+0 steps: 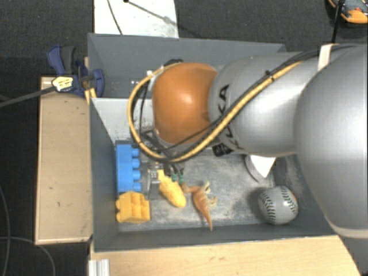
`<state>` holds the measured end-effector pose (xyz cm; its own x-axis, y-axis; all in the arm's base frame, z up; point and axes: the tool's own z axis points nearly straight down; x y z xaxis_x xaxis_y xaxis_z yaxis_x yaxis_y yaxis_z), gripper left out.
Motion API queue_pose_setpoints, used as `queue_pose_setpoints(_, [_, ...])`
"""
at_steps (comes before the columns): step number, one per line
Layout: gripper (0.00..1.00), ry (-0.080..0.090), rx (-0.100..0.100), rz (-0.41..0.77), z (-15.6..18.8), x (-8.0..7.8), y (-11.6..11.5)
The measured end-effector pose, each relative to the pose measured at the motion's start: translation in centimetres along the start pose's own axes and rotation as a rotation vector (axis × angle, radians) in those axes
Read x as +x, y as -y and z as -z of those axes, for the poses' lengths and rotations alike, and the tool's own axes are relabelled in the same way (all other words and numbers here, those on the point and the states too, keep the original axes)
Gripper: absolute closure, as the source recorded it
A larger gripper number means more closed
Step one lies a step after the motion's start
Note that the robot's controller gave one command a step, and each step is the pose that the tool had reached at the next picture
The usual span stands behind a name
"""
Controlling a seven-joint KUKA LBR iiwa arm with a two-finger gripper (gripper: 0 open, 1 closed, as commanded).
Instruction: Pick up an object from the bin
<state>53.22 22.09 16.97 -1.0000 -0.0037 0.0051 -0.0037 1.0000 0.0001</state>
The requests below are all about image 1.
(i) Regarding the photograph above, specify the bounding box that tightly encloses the black cylinder on white bracket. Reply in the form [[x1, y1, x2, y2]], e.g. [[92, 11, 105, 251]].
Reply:
[[212, 142, 234, 158]]

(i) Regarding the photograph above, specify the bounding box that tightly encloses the pale wood board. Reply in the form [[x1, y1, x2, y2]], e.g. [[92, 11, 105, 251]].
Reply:
[[34, 76, 94, 246]]

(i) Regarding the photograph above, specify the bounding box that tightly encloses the yellow toy corn cob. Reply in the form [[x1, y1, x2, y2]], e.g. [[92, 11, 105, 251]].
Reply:
[[157, 169, 187, 209]]

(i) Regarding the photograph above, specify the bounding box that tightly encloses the orange toy dinosaur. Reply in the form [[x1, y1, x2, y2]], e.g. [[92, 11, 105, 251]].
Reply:
[[181, 180, 219, 232]]

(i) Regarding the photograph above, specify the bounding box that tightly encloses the blue toy brick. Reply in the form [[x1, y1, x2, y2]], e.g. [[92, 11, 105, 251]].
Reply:
[[115, 140, 144, 196]]

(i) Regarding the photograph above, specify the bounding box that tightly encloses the grey baseball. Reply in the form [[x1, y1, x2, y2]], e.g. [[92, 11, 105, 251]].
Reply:
[[257, 185, 300, 226]]

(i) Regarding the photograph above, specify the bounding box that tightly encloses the grey metal bin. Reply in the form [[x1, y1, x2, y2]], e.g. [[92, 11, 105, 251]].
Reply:
[[87, 32, 339, 252]]

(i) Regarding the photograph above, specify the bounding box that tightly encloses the white cup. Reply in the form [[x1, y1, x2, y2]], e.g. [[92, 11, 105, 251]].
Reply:
[[244, 154, 277, 183]]

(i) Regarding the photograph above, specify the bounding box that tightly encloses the yellow toy brick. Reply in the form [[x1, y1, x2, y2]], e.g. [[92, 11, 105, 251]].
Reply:
[[115, 191, 152, 224]]

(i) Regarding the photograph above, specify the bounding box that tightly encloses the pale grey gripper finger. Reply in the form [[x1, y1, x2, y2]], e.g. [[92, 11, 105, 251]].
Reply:
[[147, 168, 161, 201]]

